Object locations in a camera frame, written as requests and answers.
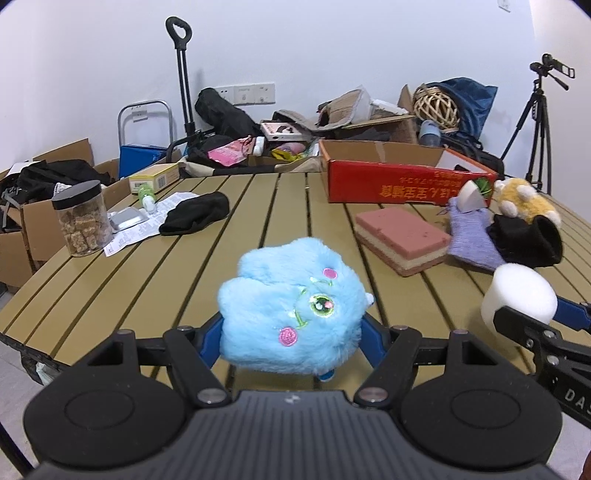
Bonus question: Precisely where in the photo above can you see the yellow medicine box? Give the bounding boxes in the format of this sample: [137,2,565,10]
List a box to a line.
[128,163,180,195]

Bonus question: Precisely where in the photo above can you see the small green white bottle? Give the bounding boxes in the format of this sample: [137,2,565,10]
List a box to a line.
[137,183,157,215]

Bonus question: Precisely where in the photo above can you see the white foam wedge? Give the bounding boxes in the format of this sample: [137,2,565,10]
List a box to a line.
[456,180,487,213]

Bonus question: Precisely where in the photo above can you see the black fabric pouch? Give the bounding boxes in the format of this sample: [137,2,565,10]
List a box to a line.
[487,215,563,269]

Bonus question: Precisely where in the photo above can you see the black beanie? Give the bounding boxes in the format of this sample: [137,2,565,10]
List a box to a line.
[159,192,229,236]

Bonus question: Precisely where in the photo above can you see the wicker ball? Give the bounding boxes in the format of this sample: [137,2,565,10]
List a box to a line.
[413,84,460,132]

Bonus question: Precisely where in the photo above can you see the black bag on wall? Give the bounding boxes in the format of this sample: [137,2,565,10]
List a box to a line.
[194,88,262,140]

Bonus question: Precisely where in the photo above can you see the pink plastic packet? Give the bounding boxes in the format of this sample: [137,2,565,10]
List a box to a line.
[207,137,254,167]

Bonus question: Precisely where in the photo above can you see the silver blister pack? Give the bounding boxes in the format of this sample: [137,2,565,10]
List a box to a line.
[108,207,147,232]

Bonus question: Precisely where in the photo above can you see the blue water bottle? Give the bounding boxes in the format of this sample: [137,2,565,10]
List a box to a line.
[418,120,442,148]

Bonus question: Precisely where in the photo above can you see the purple knitted pouch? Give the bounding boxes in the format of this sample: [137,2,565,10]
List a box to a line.
[447,197,505,272]

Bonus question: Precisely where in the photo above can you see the black trolley handle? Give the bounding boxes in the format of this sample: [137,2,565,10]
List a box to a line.
[165,16,197,138]

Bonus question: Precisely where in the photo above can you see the white paper leaflet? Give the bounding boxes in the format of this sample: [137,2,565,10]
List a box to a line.
[103,192,198,257]

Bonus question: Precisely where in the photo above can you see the clear jar with black lid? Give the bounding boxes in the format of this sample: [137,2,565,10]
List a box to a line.
[51,180,113,257]

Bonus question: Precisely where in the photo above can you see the black camera tripod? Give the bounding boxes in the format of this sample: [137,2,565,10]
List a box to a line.
[500,53,576,195]

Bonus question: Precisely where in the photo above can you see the pink white product box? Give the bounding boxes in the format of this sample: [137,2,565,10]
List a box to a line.
[260,121,311,142]

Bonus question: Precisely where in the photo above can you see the red cardboard box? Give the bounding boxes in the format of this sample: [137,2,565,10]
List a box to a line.
[318,139,498,206]

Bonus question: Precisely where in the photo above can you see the open brown cardboard box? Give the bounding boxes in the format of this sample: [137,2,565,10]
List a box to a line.
[273,85,418,144]

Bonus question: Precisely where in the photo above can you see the white wall outlet strip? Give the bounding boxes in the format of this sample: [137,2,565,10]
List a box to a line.
[214,82,276,106]

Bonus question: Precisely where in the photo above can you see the dark blue cloth bag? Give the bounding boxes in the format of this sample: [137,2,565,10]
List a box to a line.
[427,77,498,143]

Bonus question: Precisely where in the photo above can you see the brown cardboard box left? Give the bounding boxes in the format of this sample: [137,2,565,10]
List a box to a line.
[0,139,130,289]

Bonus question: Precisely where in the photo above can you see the white foam cylinder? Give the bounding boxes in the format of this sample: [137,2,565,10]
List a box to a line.
[481,263,558,333]

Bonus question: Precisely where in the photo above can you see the yellow hamster plush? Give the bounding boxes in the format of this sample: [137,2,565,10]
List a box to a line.
[495,178,562,229]

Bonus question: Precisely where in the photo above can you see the blue plush toy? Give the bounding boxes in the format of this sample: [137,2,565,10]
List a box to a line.
[217,237,375,381]

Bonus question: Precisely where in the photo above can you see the black clothes in box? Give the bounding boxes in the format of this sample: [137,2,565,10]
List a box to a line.
[1,159,115,233]

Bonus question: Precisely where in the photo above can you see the pink layered sponge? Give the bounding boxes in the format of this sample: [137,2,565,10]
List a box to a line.
[355,207,452,277]

